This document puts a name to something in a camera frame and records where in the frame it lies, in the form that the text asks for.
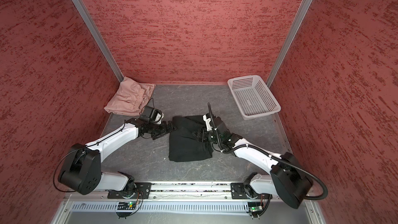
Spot aluminium corner post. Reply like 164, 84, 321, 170
72, 0, 124, 82
266, 0, 313, 88

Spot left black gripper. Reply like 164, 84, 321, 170
148, 120, 177, 139

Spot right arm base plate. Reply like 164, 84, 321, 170
230, 183, 270, 200

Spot left aluminium corner post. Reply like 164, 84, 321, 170
72, 0, 124, 82

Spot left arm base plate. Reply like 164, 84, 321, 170
107, 183, 152, 200

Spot black shorts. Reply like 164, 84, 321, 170
169, 115, 214, 162

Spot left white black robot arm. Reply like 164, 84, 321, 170
53, 118, 176, 199

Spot pink shorts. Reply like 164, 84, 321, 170
104, 77, 155, 116

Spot white plastic basket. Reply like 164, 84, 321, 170
228, 75, 281, 120

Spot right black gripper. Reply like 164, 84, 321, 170
192, 129, 222, 144

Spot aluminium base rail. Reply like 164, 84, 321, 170
63, 180, 316, 200

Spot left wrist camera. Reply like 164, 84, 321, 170
139, 106, 164, 124

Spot left green circuit board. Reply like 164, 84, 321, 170
116, 202, 136, 212

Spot green circuit board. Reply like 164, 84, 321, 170
116, 202, 136, 212
247, 202, 263, 216

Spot white slotted cable duct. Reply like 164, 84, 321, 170
70, 201, 248, 214

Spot right aluminium corner post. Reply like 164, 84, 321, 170
266, 0, 313, 88

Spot right black corrugated cable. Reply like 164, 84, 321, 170
207, 102, 329, 217

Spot right green circuit board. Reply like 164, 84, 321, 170
247, 202, 263, 216

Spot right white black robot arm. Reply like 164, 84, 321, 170
200, 114, 314, 209

